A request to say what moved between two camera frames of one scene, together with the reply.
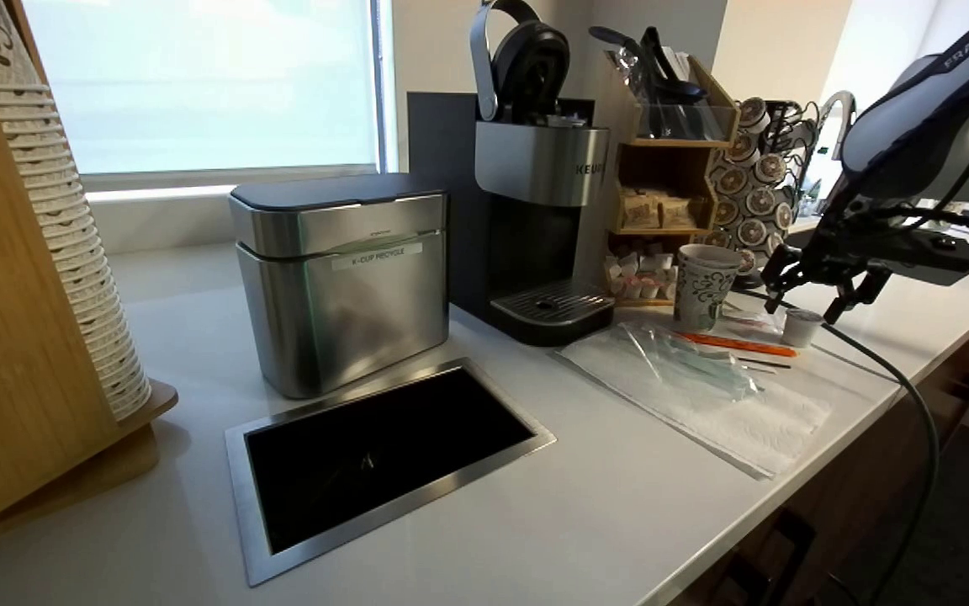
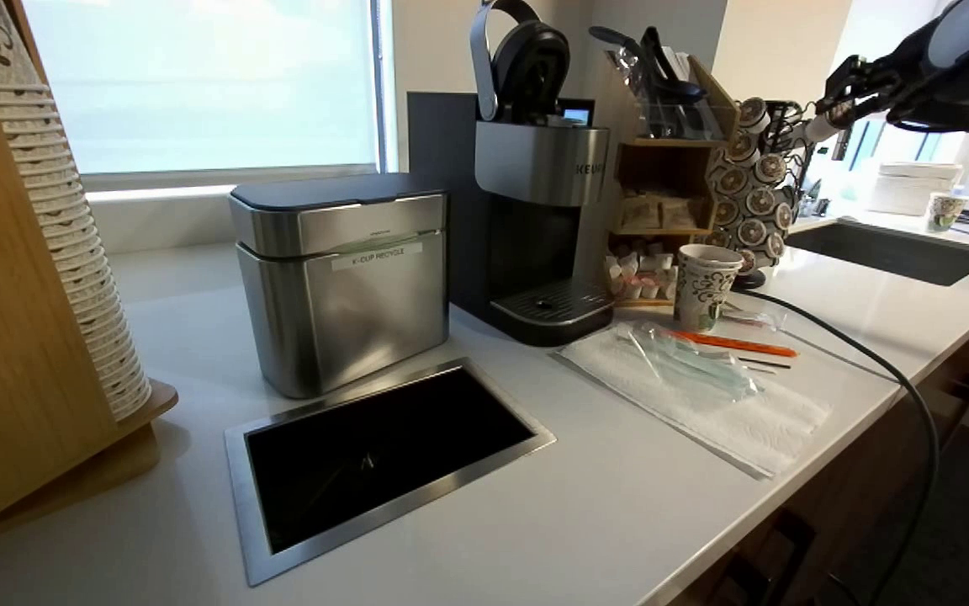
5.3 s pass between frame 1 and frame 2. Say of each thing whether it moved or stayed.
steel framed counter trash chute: stayed
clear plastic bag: stayed
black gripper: moved
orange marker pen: stayed
